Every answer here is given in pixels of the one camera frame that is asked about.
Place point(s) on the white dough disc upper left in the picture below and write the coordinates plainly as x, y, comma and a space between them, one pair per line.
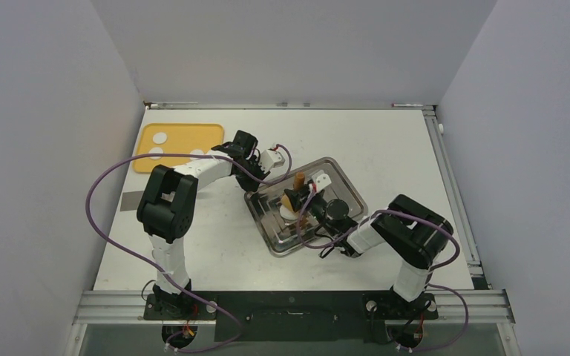
159, 138

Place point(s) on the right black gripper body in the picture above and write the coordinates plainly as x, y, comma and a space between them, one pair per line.
317, 205

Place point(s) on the white dough disc lower left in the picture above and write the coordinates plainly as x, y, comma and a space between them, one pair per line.
156, 153

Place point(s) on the wooden rolling pin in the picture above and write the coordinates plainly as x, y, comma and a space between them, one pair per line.
297, 184

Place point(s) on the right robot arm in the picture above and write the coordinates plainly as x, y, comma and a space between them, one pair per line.
422, 238

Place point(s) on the white dough disc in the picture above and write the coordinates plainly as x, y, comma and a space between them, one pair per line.
196, 152
156, 153
159, 138

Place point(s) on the white dough disc right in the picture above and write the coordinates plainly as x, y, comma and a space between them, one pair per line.
196, 152

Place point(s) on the white dough piece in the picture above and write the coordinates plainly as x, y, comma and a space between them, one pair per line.
287, 214

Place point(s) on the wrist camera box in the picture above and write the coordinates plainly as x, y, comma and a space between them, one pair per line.
270, 159
320, 181

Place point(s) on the aluminium frame rail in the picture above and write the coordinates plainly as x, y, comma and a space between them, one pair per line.
463, 227

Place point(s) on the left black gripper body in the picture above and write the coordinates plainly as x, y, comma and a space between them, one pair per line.
246, 181

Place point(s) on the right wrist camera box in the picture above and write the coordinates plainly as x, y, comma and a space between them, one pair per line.
320, 181

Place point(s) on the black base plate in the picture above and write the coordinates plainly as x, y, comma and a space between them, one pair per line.
294, 315

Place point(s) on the scraper with red handle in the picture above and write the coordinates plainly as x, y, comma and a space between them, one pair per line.
130, 200

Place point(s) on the yellow plastic tray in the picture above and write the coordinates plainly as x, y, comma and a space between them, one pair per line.
182, 137

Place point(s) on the stainless steel tray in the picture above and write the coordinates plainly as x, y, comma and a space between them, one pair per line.
279, 233

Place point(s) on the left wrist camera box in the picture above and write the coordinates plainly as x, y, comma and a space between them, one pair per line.
270, 159

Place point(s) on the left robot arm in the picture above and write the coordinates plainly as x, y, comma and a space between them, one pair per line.
167, 206

